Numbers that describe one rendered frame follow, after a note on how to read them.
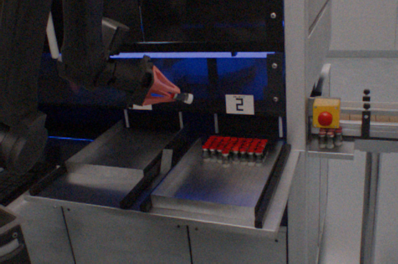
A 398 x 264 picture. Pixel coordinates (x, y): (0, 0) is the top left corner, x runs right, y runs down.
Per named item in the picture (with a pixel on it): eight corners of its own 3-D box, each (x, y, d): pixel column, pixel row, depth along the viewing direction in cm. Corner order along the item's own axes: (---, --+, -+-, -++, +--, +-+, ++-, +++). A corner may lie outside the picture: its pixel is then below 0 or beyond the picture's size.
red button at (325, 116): (318, 122, 123) (318, 109, 121) (333, 122, 121) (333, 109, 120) (317, 127, 119) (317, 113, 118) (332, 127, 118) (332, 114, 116)
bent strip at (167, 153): (165, 166, 126) (163, 148, 124) (175, 167, 125) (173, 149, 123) (144, 191, 113) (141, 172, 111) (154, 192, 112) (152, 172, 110)
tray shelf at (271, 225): (112, 132, 160) (111, 127, 159) (304, 145, 135) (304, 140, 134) (23, 200, 118) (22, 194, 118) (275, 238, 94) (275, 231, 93)
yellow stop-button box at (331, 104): (314, 118, 129) (315, 95, 127) (339, 119, 127) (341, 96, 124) (312, 128, 123) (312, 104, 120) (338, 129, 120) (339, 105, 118)
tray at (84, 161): (123, 128, 157) (121, 118, 156) (188, 132, 148) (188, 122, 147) (67, 172, 128) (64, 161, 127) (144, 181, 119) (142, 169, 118)
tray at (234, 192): (200, 147, 136) (199, 137, 135) (282, 154, 126) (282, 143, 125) (152, 206, 106) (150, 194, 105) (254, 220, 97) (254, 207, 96)
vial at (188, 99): (189, 105, 95) (171, 100, 93) (188, 98, 97) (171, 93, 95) (193, 100, 94) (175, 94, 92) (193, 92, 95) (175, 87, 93)
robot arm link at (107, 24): (53, 69, 78) (94, 89, 78) (74, 10, 76) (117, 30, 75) (81, 64, 90) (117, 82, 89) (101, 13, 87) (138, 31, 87)
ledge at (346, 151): (313, 137, 140) (313, 132, 139) (354, 140, 135) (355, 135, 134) (308, 156, 128) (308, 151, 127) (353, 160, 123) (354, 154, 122)
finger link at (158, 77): (168, 99, 98) (130, 86, 95) (182, 74, 95) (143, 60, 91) (171, 117, 93) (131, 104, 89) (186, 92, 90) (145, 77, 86)
